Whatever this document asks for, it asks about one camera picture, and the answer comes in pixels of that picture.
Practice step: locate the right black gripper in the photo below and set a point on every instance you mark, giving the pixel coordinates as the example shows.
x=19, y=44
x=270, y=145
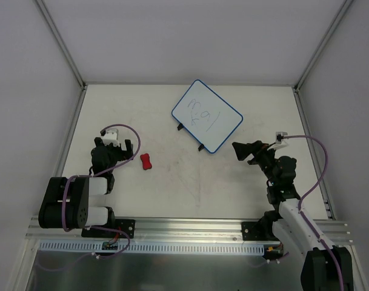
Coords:
x=256, y=152

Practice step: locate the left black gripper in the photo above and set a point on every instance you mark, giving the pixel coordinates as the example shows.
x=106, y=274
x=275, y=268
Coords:
x=112, y=148

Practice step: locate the red whiteboard eraser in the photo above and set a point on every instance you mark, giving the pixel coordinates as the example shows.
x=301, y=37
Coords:
x=146, y=163

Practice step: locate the blue framed whiteboard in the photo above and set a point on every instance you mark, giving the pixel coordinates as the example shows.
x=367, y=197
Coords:
x=206, y=116

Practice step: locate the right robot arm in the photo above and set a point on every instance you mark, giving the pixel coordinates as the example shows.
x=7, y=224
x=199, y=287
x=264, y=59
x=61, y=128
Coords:
x=324, y=265

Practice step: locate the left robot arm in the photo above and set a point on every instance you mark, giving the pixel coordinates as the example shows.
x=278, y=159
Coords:
x=66, y=203

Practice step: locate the whiteboard metal stand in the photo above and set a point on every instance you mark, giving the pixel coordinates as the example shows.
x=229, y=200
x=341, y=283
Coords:
x=180, y=127

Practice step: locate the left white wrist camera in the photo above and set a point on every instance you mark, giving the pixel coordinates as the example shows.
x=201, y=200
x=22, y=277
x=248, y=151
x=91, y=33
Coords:
x=111, y=137

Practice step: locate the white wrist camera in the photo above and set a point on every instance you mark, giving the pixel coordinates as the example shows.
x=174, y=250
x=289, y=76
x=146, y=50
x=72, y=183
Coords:
x=111, y=137
x=280, y=141

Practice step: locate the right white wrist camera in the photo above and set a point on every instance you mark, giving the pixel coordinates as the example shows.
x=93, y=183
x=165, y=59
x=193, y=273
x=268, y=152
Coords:
x=280, y=141

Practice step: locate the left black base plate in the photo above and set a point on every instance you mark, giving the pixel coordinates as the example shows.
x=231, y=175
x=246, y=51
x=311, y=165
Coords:
x=106, y=231

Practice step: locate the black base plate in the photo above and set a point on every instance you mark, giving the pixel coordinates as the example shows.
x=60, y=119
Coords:
x=106, y=231
x=257, y=231

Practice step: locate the right aluminium frame post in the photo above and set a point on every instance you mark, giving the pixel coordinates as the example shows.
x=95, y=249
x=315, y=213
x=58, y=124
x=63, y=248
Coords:
x=334, y=24

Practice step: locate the aluminium frame post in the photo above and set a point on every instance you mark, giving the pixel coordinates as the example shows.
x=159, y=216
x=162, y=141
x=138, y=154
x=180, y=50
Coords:
x=334, y=24
x=45, y=13

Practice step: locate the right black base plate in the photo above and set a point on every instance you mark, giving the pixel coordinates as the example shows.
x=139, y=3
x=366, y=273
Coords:
x=257, y=231

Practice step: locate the aluminium mounting rail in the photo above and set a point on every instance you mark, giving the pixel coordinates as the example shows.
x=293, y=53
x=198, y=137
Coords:
x=190, y=231

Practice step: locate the left aluminium frame post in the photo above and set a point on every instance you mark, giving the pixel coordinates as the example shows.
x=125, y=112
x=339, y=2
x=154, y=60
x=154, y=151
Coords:
x=45, y=13

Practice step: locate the white slotted cable duct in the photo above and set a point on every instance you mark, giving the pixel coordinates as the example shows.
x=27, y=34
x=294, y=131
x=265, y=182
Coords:
x=154, y=247

